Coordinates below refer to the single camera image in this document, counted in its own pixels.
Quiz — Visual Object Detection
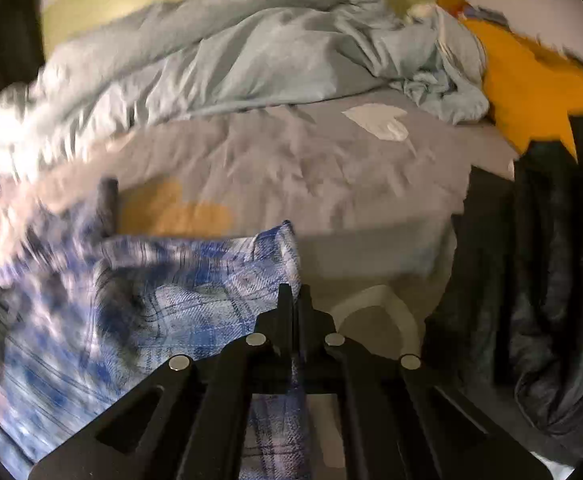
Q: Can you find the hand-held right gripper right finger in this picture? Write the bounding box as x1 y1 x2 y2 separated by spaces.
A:
298 285 555 480

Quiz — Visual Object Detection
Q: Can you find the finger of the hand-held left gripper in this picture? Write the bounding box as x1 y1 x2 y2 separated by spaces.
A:
100 177 121 236

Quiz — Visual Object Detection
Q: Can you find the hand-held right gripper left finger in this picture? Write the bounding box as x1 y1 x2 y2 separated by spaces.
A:
28 284 293 480

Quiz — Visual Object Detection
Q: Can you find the blue plaid shirt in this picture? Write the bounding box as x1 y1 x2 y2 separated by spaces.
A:
0 180 318 480

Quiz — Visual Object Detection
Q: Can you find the grey duvet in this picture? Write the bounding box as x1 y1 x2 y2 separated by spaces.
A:
0 0 490 183

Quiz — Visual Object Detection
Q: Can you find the black folded jacket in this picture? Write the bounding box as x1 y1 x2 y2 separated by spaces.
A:
424 112 583 467

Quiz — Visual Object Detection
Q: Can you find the yellow pillow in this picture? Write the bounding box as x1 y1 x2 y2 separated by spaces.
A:
464 7 583 164

